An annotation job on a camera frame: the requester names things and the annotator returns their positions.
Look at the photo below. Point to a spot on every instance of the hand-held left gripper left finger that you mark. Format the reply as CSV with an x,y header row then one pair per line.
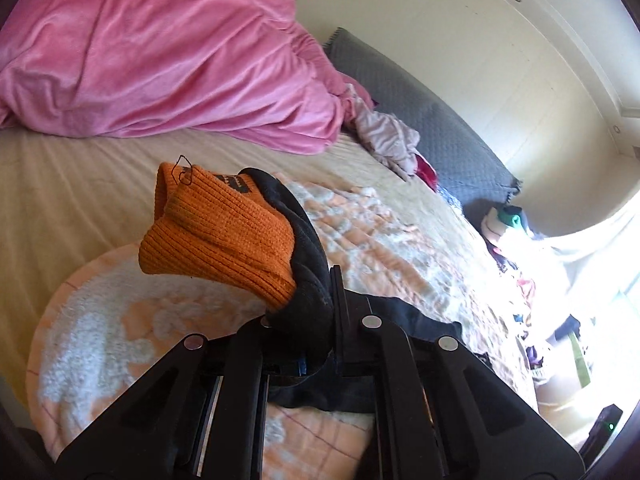
x,y
250,355

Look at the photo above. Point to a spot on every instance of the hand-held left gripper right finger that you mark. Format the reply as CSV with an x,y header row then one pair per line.
x,y
338,310

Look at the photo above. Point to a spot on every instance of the black garment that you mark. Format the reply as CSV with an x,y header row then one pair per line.
x,y
430,322

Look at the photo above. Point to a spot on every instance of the orange and black sock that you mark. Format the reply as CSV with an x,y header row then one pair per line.
x,y
225,230

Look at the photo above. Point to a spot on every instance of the light pink clothes pile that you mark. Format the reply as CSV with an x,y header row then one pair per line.
x,y
385,135

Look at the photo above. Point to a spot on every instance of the mixed clothes pile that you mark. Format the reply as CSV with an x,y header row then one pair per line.
x,y
505,225

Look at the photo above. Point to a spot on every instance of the yellow-green cloth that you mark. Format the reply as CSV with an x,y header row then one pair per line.
x,y
580,360

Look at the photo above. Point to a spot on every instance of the peach quilted blanket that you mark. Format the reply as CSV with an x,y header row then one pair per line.
x,y
400,245

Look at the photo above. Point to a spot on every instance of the blue patterned cloth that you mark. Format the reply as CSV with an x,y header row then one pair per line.
x,y
450,197

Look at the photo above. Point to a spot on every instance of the red cloth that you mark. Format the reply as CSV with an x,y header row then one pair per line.
x,y
426,172

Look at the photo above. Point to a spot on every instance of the white curtain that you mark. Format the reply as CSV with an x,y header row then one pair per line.
x,y
590,255

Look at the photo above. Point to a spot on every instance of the grey quilted headboard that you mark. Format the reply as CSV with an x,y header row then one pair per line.
x,y
425,110

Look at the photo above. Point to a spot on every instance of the beige bed sheet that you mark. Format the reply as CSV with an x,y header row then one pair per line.
x,y
75,200

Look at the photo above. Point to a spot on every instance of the pink blanket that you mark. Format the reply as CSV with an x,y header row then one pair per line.
x,y
150,50

